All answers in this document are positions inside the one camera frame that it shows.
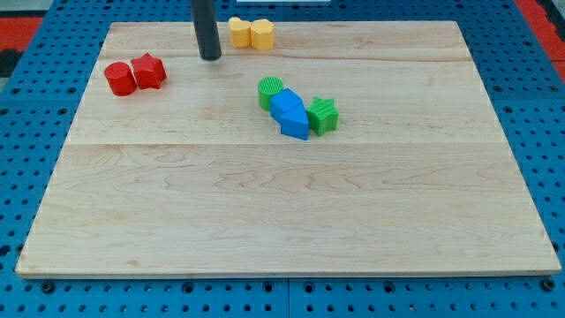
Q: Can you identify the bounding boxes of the blue cube block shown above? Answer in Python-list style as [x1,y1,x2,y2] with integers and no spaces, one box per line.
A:
[270,88,304,122]

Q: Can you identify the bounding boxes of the blue triangle block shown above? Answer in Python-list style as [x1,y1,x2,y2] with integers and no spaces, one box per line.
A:
[280,106,309,140]

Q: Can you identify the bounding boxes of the green star block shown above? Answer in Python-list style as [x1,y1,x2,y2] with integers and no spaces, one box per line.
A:
[306,96,339,136]

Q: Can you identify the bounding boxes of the light wooden board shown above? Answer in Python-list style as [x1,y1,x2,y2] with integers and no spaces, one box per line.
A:
[16,21,561,279]

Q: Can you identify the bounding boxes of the green cylinder block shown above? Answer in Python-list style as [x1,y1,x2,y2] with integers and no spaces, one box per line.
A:
[257,76,284,111]

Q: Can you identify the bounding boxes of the yellow hexagon block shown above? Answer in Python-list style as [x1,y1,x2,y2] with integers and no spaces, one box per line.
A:
[250,19,275,51]

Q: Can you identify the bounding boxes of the yellow heart block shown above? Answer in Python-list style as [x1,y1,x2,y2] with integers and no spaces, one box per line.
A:
[228,17,252,49]

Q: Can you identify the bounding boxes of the red star block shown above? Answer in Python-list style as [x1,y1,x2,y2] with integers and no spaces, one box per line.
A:
[131,53,167,89]

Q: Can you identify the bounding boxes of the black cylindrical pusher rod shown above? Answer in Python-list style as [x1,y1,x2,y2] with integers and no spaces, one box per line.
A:
[190,0,222,61]

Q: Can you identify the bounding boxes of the red cylinder block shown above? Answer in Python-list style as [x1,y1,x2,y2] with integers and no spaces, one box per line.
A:
[104,62,137,96]

